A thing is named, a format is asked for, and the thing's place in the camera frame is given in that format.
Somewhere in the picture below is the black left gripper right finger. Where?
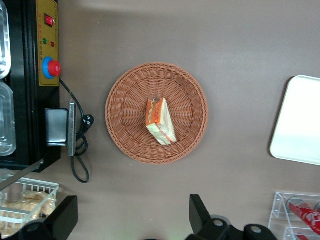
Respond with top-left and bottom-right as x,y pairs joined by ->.
186,194 -> 278,240

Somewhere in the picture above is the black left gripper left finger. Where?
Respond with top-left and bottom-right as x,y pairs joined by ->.
14,195 -> 79,240

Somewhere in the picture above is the wrapped triangular sandwich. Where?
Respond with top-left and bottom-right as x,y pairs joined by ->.
145,97 -> 178,146

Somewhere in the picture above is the round brown wicker basket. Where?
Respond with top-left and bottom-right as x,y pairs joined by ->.
105,62 -> 209,165

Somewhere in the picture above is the cream plastic tray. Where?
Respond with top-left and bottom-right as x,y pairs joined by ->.
269,74 -> 320,166

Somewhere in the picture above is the clear-wrapped biscuit pack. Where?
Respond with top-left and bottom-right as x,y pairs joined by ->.
0,199 -> 42,223
22,190 -> 57,217

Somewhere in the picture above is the clear acrylic can rack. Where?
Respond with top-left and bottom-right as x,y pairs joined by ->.
267,191 -> 320,240

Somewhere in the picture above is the red soda can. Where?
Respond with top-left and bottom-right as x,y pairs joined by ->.
287,197 -> 320,235

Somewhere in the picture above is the clear plastic food container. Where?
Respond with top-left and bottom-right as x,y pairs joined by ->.
0,2 -> 13,80
0,81 -> 17,157

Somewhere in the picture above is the black machine yellow control panel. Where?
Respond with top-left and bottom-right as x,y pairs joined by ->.
0,0 -> 77,191

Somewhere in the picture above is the white wire basket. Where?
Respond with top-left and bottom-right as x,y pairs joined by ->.
0,174 -> 60,238

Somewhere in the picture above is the black power cable with plug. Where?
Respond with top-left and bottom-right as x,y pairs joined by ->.
58,77 -> 95,184

